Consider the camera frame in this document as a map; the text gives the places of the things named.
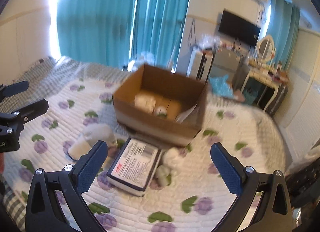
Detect white knit glove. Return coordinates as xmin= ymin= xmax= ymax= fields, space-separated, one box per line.
xmin=67 ymin=124 xmax=116 ymax=160

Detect large wet wipes pack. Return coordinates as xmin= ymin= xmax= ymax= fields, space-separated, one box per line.
xmin=106 ymin=137 xmax=162 ymax=197

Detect small tissue pack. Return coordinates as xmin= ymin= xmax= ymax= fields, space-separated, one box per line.
xmin=134 ymin=94 xmax=156 ymax=114

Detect white face mask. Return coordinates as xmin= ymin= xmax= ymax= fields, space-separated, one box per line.
xmin=175 ymin=104 xmax=197 ymax=123

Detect floral quilted bed cover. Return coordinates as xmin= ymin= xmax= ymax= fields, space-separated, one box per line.
xmin=1 ymin=79 xmax=285 ymax=231

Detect white louvered wardrobe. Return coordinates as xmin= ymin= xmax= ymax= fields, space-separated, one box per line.
xmin=274 ymin=28 xmax=319 ymax=162

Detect dark suitcase by wardrobe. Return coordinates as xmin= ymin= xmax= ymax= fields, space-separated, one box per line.
xmin=268 ymin=84 xmax=288 ymax=117

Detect small white socks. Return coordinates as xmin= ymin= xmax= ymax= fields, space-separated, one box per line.
xmin=155 ymin=147 xmax=185 ymax=187

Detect teal curtain left panel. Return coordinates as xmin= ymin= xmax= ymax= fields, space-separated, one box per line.
xmin=57 ymin=0 xmax=134 ymax=68

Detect teal curtain panel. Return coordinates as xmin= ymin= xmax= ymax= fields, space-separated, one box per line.
xmin=131 ymin=0 xmax=189 ymax=67
xmin=57 ymin=0 xmax=134 ymax=68

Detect teal storage basket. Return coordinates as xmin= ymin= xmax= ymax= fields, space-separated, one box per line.
xmin=242 ymin=88 xmax=258 ymax=105

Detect brown cardboard box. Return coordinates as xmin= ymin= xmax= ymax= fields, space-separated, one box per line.
xmin=113 ymin=64 xmax=208 ymax=147

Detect clear plastic bag on floor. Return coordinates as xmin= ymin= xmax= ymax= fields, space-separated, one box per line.
xmin=127 ymin=51 xmax=155 ymax=72

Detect blue plastic bag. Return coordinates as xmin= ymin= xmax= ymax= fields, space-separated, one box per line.
xmin=209 ymin=75 xmax=234 ymax=99

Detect white dressing table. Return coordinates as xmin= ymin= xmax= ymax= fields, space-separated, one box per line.
xmin=240 ymin=59 xmax=288 ymax=113

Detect small silver fridge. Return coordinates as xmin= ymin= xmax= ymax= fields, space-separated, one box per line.
xmin=209 ymin=47 xmax=240 ymax=82

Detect white oval vanity mirror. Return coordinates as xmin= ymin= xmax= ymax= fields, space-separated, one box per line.
xmin=255 ymin=34 xmax=276 ymax=63

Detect white suitcase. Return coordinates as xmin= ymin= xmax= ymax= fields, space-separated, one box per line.
xmin=187 ymin=49 xmax=214 ymax=83

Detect teal curtain middle panel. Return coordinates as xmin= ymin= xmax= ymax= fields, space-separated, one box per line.
xmin=131 ymin=0 xmax=189 ymax=67

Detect crumpled clear plastic bag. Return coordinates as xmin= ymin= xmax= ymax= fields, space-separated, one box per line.
xmin=199 ymin=34 xmax=221 ymax=50

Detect teal curtain right window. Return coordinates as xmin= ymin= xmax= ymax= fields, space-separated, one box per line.
xmin=267 ymin=0 xmax=300 ymax=69

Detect black wall television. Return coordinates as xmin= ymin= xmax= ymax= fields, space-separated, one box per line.
xmin=218 ymin=10 xmax=260 ymax=47

